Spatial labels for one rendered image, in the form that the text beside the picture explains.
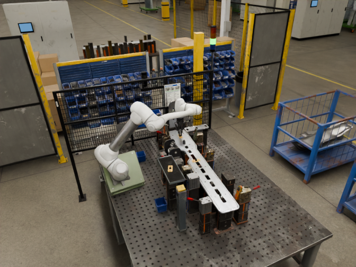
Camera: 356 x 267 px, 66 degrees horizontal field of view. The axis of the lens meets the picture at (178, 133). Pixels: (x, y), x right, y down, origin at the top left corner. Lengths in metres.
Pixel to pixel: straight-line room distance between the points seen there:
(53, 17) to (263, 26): 5.84
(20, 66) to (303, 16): 11.17
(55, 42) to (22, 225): 6.15
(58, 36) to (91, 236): 6.63
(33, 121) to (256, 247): 3.47
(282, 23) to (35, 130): 4.62
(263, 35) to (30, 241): 4.80
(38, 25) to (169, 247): 7.63
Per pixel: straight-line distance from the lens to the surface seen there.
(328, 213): 4.01
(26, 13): 8.98
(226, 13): 7.35
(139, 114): 2.42
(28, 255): 3.65
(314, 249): 2.86
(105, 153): 2.68
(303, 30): 13.35
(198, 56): 3.48
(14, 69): 4.28
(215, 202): 2.32
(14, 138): 4.68
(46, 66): 7.01
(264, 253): 2.45
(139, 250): 2.42
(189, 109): 2.78
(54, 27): 9.02
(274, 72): 5.97
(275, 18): 5.62
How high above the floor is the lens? 2.62
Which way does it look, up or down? 30 degrees down
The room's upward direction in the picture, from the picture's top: 2 degrees counter-clockwise
